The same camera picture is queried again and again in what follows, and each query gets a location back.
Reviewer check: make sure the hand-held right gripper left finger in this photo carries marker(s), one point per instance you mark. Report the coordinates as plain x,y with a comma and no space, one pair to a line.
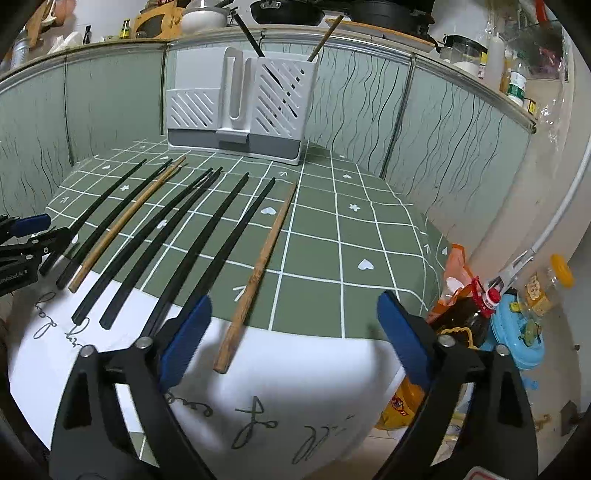
187,344

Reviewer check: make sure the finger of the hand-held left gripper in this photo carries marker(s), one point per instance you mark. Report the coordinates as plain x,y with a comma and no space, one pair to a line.
32,223
55,240

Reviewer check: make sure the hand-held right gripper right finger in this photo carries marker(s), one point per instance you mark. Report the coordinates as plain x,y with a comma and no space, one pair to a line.
401,339

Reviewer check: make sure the wooden chopstick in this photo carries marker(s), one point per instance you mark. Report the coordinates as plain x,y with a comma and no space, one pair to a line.
325,39
78,281
255,277

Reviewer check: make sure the white slotted utensil holder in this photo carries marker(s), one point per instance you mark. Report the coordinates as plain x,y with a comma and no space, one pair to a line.
194,138

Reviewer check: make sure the yellow packet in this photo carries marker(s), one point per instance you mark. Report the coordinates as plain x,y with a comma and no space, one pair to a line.
401,406

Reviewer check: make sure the dark oil bottle red cap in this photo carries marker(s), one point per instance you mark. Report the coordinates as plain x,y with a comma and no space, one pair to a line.
466,318

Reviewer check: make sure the orange plastic bag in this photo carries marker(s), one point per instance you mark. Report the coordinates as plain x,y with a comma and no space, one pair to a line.
455,267

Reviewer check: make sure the blue plastic toy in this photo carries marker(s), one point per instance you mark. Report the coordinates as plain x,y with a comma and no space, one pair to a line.
517,337

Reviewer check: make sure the white plastic clip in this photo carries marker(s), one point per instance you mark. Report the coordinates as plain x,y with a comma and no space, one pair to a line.
512,272

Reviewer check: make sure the green checked tablecloth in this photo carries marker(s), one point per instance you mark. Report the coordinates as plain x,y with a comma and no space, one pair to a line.
323,230

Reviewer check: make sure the clear jar yellow lid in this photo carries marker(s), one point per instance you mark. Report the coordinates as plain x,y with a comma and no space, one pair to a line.
542,288

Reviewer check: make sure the metal cup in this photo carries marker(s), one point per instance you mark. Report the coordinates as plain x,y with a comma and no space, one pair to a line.
21,53

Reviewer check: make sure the small dark bottle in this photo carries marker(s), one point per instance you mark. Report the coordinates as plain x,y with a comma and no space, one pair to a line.
87,36

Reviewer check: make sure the green glass bottle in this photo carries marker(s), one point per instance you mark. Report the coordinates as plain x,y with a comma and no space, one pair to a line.
125,30

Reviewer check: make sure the white pipe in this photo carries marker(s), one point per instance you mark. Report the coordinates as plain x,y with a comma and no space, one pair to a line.
568,198

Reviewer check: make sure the light wooden cutout board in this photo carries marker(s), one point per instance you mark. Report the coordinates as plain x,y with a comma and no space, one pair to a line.
157,23

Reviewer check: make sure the white cooking pot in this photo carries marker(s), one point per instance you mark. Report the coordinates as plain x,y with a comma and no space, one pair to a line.
203,18

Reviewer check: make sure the green label bottle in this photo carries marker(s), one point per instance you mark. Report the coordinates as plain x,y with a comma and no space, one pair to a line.
518,85

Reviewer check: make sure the white plastic bottle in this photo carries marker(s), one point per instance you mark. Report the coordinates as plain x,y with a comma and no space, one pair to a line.
495,64

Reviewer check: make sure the blender jar with black lid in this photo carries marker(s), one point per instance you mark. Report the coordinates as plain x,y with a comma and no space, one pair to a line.
461,53

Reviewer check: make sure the wooden cutting board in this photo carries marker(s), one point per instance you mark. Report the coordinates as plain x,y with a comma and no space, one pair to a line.
369,30

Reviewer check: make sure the black cast iron pan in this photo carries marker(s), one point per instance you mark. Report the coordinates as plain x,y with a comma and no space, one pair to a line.
397,16

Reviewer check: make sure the black frying pan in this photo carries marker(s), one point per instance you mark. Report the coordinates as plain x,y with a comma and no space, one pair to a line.
286,11

